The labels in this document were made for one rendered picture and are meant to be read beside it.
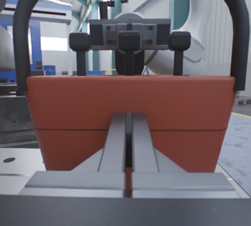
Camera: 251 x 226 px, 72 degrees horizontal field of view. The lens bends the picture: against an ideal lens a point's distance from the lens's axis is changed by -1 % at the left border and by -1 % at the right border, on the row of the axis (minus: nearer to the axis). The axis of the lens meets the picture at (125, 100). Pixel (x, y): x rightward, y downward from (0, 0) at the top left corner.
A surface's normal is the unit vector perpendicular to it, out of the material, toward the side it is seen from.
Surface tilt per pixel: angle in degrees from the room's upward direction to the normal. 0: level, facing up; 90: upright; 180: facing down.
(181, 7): 90
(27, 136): 90
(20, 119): 90
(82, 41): 90
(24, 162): 0
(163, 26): 103
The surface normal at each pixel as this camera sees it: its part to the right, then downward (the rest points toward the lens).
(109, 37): -0.88, 0.18
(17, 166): 0.00, -0.99
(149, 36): 0.85, 0.18
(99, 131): -0.03, 0.27
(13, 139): 0.36, 0.14
